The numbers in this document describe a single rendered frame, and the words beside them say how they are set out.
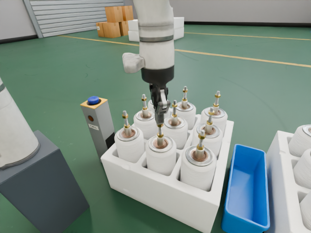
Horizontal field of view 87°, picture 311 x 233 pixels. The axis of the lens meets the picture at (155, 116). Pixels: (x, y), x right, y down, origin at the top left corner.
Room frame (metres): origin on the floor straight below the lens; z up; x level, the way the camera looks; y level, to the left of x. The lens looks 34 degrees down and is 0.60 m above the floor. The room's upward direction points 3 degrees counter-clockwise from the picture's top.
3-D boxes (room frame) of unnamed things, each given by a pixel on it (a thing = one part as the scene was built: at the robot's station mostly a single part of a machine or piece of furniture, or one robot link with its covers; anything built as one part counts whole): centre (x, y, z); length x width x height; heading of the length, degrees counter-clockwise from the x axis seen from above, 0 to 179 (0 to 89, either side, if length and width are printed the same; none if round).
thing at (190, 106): (0.58, -0.12, 0.25); 0.08 x 0.08 x 0.01
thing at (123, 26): (4.62, 0.70, 0.15); 0.30 x 0.24 x 0.30; 51
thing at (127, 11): (4.77, 0.60, 0.45); 0.30 x 0.24 x 0.30; 48
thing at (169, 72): (0.37, -0.01, 0.45); 0.08 x 0.08 x 0.09
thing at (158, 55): (0.37, 0.01, 0.52); 0.11 x 0.09 x 0.06; 101
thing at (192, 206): (0.47, -0.07, 0.09); 0.39 x 0.39 x 0.18; 62
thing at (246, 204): (0.33, -0.30, 0.06); 0.30 x 0.11 x 0.12; 152
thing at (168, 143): (0.37, -0.01, 0.25); 0.08 x 0.08 x 0.01
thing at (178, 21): (3.79, -0.41, 0.27); 0.39 x 0.39 x 0.18; 52
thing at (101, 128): (0.54, 0.23, 0.16); 0.07 x 0.07 x 0.31; 62
